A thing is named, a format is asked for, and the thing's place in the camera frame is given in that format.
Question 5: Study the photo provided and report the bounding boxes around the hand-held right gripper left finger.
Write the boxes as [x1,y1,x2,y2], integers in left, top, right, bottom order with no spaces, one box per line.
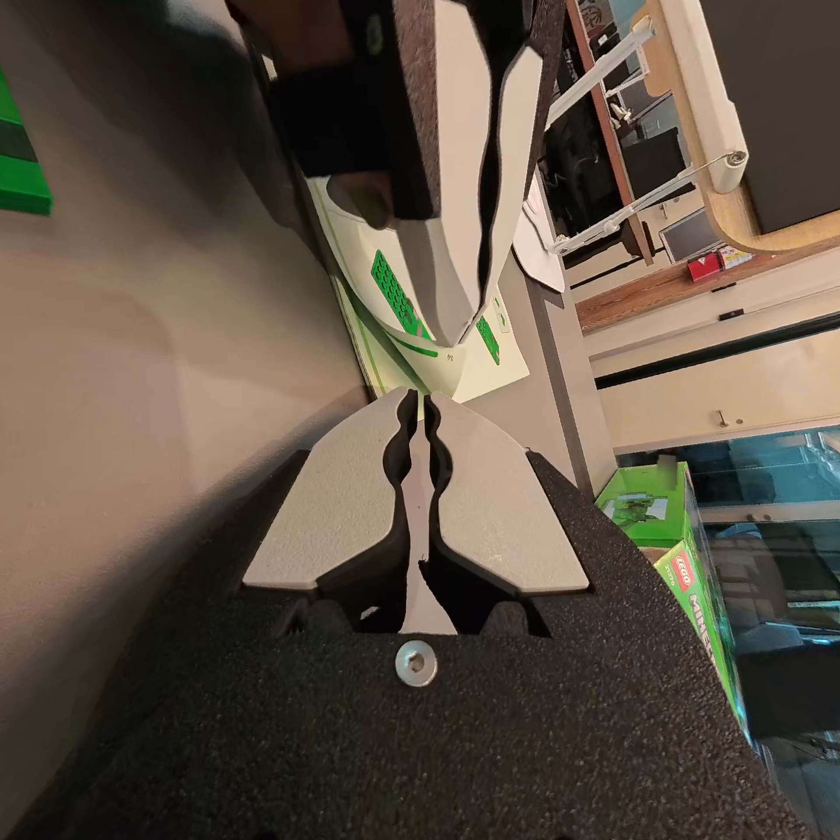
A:
[243,388,420,593]

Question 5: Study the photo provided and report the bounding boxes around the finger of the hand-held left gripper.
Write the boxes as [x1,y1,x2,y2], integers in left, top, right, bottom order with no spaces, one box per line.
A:
[392,0,497,347]
[478,44,547,313]

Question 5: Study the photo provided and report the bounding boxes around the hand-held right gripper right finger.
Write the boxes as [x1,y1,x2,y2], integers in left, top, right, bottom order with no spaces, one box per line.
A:
[419,392,590,599]

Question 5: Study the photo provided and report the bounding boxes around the building instruction booklet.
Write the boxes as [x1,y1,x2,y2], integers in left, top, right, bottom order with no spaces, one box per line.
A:
[308,171,531,403]

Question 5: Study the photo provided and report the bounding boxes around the green studded brick plate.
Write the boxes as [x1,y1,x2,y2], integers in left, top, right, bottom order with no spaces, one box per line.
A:
[0,66,55,219]

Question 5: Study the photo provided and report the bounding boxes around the person's left hand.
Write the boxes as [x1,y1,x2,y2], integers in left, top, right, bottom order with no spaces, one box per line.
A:
[226,0,397,235]

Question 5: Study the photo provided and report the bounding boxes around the green brick set box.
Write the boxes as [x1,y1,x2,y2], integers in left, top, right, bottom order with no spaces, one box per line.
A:
[594,460,739,703]

